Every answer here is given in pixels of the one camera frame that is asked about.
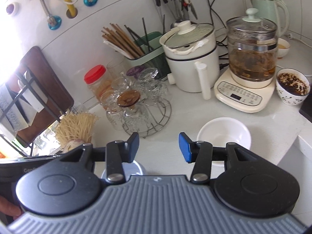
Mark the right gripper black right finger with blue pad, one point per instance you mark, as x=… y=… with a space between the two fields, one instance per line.
x=241 y=180

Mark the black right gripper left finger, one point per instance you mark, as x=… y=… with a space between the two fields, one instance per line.
x=74 y=181

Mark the white ceramic bowl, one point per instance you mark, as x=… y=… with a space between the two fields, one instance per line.
x=222 y=130

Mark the translucent plastic bowl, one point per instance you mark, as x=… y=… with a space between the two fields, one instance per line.
x=129 y=169

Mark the person's hand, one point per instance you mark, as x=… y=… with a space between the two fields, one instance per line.
x=9 y=209

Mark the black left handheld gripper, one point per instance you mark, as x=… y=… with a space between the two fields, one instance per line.
x=13 y=169

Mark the sliced red onion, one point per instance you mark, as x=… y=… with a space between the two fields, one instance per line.
x=74 y=143

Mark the dried noodle bundle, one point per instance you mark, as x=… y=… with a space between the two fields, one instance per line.
x=75 y=126

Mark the cream kettle base panel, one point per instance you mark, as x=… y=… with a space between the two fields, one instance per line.
x=244 y=99

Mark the black induction cooktop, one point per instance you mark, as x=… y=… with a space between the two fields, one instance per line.
x=306 y=108

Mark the patterned bowl dark contents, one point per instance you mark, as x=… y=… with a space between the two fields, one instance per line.
x=292 y=86

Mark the amber glass saucer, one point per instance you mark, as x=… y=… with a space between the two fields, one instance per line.
x=128 y=98

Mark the red lid plastic jar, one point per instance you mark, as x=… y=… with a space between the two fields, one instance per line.
x=98 y=80

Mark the white electric cooking pot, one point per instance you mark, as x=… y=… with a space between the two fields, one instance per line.
x=192 y=55

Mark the small bowl orange contents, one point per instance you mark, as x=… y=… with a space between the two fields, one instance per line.
x=283 y=48

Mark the glass health kettle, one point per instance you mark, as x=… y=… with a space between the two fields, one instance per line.
x=252 y=46

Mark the green chopstick holder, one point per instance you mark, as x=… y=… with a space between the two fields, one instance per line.
x=153 y=54

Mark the brown chopsticks bundle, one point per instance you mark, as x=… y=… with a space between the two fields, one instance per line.
x=120 y=41

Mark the mint green electric kettle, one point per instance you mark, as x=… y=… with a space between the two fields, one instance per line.
x=268 y=9

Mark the black dish rack frame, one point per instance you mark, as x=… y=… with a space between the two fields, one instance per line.
x=23 y=99

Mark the wire glass rack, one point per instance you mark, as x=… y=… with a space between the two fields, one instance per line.
x=150 y=114

